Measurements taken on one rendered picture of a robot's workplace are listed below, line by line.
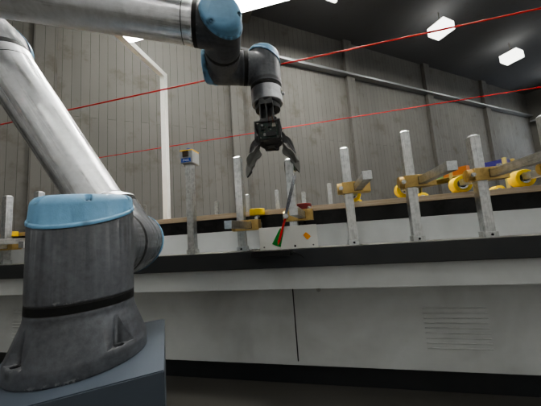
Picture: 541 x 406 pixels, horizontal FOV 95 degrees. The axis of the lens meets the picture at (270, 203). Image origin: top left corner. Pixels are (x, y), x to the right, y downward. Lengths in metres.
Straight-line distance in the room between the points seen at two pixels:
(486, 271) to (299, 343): 0.87
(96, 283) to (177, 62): 6.10
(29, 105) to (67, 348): 0.54
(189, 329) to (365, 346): 0.94
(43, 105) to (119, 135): 4.86
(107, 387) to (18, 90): 0.65
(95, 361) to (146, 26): 0.62
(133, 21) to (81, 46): 5.85
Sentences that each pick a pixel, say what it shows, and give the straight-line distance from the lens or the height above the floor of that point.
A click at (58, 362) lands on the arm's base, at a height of 0.63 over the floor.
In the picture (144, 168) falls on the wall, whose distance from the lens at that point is 5.41.
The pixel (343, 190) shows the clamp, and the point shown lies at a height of 0.93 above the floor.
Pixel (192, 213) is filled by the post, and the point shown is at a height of 0.90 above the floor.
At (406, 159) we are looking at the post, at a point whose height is 1.04.
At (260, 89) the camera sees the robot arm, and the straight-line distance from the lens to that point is 0.74.
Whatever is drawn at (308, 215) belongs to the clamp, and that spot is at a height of 0.84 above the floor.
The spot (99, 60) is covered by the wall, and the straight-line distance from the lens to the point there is 6.36.
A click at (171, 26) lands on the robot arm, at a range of 0.68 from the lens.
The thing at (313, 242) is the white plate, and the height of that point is 0.72.
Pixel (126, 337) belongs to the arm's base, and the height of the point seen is 0.63.
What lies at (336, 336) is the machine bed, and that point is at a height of 0.24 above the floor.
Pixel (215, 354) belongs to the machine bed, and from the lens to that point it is 1.61.
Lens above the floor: 0.78
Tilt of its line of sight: 6 degrees up
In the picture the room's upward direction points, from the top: 4 degrees counter-clockwise
